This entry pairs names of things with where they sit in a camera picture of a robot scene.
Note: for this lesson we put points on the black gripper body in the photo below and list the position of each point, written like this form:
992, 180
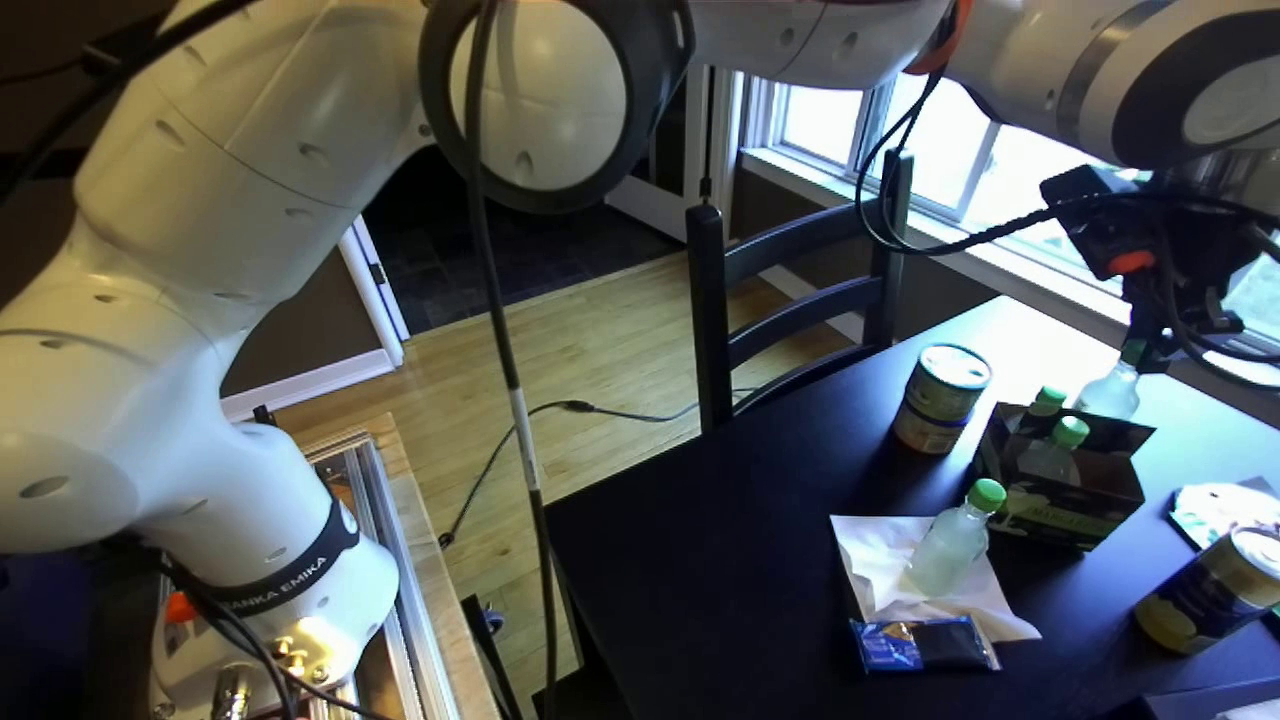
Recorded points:
1223, 266

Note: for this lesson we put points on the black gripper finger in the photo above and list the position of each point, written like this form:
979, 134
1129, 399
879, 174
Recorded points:
1234, 346
1152, 342

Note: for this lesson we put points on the clear bottle with green cap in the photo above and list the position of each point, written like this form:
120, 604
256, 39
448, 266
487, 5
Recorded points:
1108, 391
1049, 401
1066, 444
948, 547

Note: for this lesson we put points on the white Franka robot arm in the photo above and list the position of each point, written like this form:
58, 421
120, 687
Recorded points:
266, 174

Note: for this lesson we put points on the dark cardboard bottle crate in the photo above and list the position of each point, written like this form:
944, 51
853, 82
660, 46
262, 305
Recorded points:
1080, 515

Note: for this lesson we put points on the green white flat packet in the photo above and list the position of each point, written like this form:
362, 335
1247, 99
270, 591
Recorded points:
1227, 508

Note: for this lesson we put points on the can with green lid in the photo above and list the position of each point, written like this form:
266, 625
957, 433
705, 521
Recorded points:
943, 401

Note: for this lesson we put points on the yellow black drink can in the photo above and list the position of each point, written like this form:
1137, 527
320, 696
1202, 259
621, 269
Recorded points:
1202, 602

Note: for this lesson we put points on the large white-framed window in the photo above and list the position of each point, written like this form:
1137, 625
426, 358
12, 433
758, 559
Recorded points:
960, 160

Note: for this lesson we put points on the white plastic bag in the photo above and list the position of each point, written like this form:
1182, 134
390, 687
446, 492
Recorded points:
872, 562

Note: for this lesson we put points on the blue snack packet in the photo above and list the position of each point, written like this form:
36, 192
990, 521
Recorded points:
920, 646

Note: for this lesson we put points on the dark wooden chair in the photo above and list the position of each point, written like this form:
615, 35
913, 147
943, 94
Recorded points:
709, 305

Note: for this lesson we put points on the small blue floor object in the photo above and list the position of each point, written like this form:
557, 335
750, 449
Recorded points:
491, 623

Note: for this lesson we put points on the black floor bar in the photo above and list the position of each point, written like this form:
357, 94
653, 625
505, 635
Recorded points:
491, 666

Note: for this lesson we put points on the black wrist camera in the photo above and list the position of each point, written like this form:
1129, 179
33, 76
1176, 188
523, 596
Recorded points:
1094, 220

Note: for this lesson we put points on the white metal frame rail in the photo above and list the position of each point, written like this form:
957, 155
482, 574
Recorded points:
401, 574

